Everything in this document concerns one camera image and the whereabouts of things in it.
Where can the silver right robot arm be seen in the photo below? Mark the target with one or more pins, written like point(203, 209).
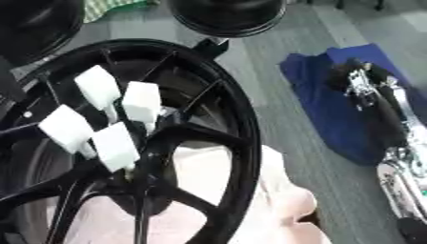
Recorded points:
point(408, 165)

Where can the black spoked wheel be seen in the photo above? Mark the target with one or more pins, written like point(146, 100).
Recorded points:
point(236, 127)

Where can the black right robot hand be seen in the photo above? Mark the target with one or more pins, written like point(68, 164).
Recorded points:
point(383, 105)

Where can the pale pink cloth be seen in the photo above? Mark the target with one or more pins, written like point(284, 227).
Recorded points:
point(278, 203)

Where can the blue cloth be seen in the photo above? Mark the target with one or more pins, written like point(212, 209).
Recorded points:
point(325, 105)

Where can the green white checked cloth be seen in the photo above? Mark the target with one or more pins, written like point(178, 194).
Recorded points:
point(105, 6)

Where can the black round wheel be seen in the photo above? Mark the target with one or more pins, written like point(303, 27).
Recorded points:
point(33, 28)
point(228, 16)

